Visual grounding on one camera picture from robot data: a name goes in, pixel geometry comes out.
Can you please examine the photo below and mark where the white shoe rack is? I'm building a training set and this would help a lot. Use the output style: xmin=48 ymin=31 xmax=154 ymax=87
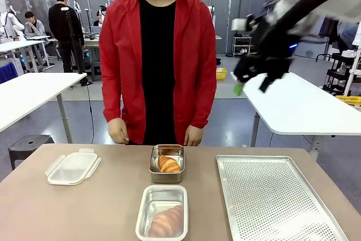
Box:
xmin=232 ymin=36 xmax=254 ymax=57

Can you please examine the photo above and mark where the standing man in black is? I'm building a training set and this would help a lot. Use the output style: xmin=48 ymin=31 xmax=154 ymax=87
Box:
xmin=48 ymin=0 xmax=86 ymax=74

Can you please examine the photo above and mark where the seated man in grey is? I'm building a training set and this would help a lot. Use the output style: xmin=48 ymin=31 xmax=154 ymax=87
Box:
xmin=24 ymin=11 xmax=47 ymax=37

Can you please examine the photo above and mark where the person in red jacket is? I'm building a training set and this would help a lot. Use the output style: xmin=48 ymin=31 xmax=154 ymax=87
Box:
xmin=98 ymin=0 xmax=218 ymax=147

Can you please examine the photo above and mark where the person's left hand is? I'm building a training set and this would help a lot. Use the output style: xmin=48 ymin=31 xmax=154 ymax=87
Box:
xmin=183 ymin=124 xmax=205 ymax=147

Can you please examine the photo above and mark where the person's right hand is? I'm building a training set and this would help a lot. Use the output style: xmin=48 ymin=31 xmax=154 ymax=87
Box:
xmin=108 ymin=117 xmax=131 ymax=144

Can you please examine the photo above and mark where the grey plastic stool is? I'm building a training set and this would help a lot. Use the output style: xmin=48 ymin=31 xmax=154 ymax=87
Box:
xmin=90 ymin=60 xmax=103 ymax=82

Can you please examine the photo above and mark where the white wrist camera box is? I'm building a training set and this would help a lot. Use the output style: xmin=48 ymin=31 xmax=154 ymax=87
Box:
xmin=230 ymin=17 xmax=249 ymax=32

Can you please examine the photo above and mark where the person's left forearm red sleeve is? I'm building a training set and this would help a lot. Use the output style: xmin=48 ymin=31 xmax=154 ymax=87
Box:
xmin=189 ymin=74 xmax=218 ymax=130

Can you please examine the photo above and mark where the blue fabric chair back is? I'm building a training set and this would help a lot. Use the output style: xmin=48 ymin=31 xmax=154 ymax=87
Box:
xmin=0 ymin=62 xmax=19 ymax=85

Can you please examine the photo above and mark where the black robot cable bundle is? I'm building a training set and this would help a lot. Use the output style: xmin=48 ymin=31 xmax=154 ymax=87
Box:
xmin=255 ymin=0 xmax=344 ymax=55

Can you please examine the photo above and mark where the perforated metal baking tray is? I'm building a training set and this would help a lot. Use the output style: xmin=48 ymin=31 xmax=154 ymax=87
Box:
xmin=216 ymin=155 xmax=350 ymax=241

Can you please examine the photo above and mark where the white background desk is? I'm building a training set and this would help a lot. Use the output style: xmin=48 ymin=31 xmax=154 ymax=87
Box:
xmin=0 ymin=36 xmax=56 ymax=74

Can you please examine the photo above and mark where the white table with grey leg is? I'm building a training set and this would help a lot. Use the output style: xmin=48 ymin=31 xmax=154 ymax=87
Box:
xmin=0 ymin=72 xmax=87 ymax=144

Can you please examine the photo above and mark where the thin black floor cable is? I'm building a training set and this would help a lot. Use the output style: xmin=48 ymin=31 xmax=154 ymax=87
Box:
xmin=84 ymin=82 xmax=95 ymax=144

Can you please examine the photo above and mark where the black utility cart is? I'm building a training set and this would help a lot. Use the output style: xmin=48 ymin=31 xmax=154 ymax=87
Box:
xmin=321 ymin=52 xmax=356 ymax=97

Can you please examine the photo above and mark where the golden brown croissant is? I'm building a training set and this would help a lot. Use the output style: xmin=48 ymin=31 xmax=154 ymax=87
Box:
xmin=157 ymin=155 xmax=182 ymax=173
xmin=148 ymin=205 xmax=184 ymax=238

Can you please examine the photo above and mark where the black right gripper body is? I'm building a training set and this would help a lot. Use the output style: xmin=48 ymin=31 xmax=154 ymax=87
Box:
xmin=234 ymin=50 xmax=292 ymax=82

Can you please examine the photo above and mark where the black plastic stool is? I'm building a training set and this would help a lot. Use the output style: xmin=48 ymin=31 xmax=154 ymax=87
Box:
xmin=8 ymin=135 xmax=56 ymax=171

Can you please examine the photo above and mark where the clear plastic snap-lock lid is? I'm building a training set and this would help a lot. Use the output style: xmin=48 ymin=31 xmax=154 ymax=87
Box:
xmin=135 ymin=184 xmax=190 ymax=241
xmin=45 ymin=148 xmax=102 ymax=186

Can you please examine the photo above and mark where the black camera tripod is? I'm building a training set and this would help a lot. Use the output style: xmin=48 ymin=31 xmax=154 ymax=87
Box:
xmin=64 ymin=11 xmax=94 ymax=86

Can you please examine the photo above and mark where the person's right forearm red sleeve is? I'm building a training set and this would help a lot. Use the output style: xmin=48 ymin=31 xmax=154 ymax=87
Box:
xmin=102 ymin=74 xmax=126 ymax=125

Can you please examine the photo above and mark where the white table with rounded corner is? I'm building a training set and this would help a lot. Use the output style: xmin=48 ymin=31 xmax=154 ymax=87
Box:
xmin=230 ymin=71 xmax=361 ymax=160

